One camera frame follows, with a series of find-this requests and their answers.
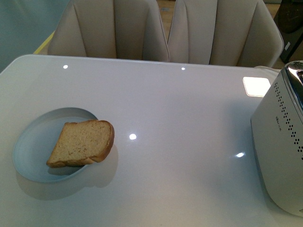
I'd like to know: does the beige chair right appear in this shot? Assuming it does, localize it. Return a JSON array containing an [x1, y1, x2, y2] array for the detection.
[[168, 0, 284, 67]]

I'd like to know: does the beige chair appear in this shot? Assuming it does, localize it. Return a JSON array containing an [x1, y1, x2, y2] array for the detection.
[[47, 0, 169, 62], [168, 0, 284, 67]]

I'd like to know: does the dark furniture in background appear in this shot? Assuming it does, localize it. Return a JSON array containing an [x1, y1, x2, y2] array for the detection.
[[274, 0, 303, 63]]

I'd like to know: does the beige chair left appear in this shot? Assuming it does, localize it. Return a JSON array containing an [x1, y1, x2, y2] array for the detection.
[[47, 0, 169, 62]]

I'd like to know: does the light blue round plate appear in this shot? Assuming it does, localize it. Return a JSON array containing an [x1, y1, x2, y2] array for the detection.
[[12, 107, 97, 183]]

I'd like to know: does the white toaster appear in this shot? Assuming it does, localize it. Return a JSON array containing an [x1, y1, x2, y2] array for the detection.
[[250, 61, 303, 216]]

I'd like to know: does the brown bread slice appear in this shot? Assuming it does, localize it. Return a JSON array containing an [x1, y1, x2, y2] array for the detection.
[[46, 120, 115, 168]]

